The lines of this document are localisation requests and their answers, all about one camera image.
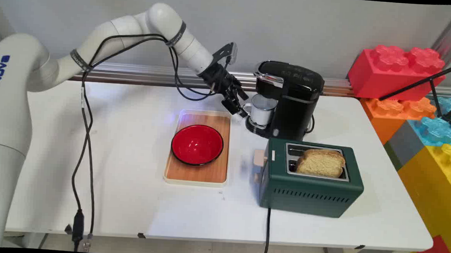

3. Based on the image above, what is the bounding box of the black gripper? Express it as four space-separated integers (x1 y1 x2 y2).
196 62 251 119

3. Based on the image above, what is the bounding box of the white enamel mug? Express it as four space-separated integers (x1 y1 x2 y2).
242 93 278 126

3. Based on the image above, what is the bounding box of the black coffee maker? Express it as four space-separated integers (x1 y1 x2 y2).
244 59 326 143

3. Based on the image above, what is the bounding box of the red bowl with black rim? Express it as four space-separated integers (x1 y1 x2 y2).
170 123 225 168

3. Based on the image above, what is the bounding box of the beige toaster lever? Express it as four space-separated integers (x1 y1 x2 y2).
253 149 268 168

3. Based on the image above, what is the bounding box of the wooden tray with cream rim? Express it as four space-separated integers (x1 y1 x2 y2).
163 108 232 188

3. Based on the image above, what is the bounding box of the slice of bread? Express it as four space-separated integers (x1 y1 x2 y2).
295 147 347 179

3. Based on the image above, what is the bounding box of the green two-slot toaster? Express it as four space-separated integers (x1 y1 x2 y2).
257 137 367 219

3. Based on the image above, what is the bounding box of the big orange toy brick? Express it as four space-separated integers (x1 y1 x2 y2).
358 94 438 148

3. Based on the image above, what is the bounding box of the big red toy brick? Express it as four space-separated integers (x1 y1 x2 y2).
346 43 447 103

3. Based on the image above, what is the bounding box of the big grey toy brick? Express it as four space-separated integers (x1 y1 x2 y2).
382 119 427 172

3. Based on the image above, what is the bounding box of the black tripod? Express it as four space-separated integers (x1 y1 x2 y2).
377 57 451 124

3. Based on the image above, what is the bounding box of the big blue toy brick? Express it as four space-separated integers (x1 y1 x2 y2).
406 94 451 147

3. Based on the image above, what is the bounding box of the big yellow toy brick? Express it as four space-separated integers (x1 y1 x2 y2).
392 141 451 253

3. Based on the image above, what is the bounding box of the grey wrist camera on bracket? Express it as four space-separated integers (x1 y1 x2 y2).
212 41 238 67

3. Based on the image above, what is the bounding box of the black velcro strap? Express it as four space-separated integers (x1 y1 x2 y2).
69 49 95 73
166 20 187 48

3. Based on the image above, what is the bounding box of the horizontal aluminium rail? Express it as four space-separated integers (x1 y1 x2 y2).
70 60 451 102

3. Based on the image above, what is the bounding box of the black toaster power cord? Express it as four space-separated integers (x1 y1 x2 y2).
261 208 272 253

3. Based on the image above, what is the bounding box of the thick black cable with plug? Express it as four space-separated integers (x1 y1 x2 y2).
67 30 231 253

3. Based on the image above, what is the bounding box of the thin black cable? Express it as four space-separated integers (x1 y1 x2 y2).
73 30 231 253

